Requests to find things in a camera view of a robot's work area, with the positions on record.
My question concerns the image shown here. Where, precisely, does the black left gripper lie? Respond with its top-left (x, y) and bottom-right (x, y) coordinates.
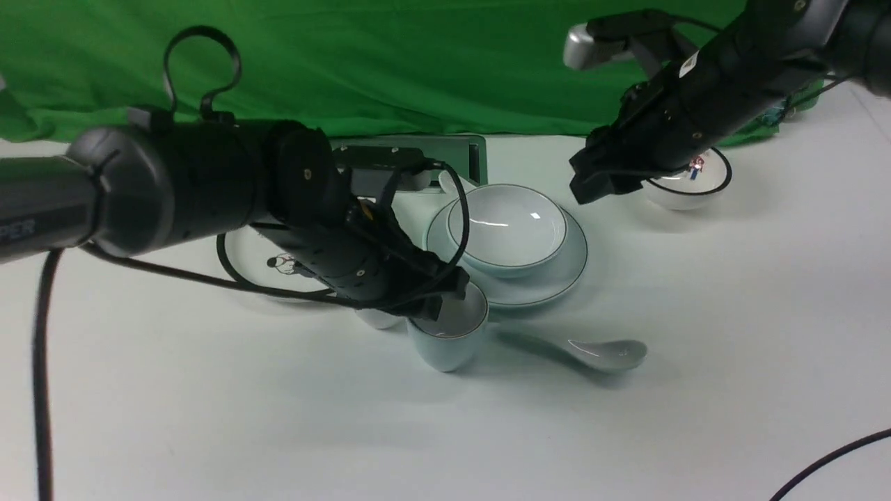
top-left (259, 146), bottom-right (470, 320)

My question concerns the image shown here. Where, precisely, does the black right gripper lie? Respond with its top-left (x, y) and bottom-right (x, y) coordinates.
top-left (563, 10), bottom-right (725, 204)

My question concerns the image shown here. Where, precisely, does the pale blue cup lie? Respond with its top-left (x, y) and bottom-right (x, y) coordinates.
top-left (407, 283), bottom-right (490, 373)

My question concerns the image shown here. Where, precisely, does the pale blue bowl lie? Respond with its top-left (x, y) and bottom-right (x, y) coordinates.
top-left (445, 184), bottom-right (569, 277)

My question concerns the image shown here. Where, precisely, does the white ceramic spoon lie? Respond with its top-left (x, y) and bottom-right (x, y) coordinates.
top-left (497, 327), bottom-right (649, 375)

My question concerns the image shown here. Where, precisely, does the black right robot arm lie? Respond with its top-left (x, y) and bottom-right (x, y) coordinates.
top-left (563, 1), bottom-right (890, 204)

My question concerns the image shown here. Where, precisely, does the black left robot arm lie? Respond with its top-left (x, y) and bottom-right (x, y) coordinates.
top-left (2, 121), bottom-right (470, 319)

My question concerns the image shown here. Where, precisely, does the black-rimmed white cup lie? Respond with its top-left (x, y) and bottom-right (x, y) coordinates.
top-left (354, 310), bottom-right (404, 331)

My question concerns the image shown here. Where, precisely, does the small illustrated white bowl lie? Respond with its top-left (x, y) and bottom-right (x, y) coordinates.
top-left (642, 148), bottom-right (733, 212)

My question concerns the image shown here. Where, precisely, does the white spoon behind plate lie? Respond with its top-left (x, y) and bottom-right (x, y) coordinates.
top-left (437, 170), bottom-right (478, 200)

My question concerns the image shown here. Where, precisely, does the blue binder clip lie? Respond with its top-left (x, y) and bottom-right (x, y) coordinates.
top-left (759, 98), bottom-right (798, 127)

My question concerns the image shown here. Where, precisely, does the illustrated black-rimmed white plate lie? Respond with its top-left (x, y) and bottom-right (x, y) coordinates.
top-left (225, 228), bottom-right (326, 292)

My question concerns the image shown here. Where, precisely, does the green rectangular tray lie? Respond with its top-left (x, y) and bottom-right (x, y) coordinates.
top-left (331, 134), bottom-right (488, 185)

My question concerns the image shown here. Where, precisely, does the pale blue plate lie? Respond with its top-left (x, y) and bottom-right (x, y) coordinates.
top-left (459, 212), bottom-right (589, 310)

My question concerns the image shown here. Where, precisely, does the green backdrop cloth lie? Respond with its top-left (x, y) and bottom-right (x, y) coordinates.
top-left (1, 1), bottom-right (745, 142)

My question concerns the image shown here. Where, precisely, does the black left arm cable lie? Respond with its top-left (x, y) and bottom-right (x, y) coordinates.
top-left (31, 25), bottom-right (468, 501)

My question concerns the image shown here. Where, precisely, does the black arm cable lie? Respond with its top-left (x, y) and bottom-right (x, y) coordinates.
top-left (31, 25), bottom-right (468, 501)
top-left (768, 429), bottom-right (891, 501)

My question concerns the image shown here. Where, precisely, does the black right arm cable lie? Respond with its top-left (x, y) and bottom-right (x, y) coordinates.
top-left (768, 429), bottom-right (891, 501)

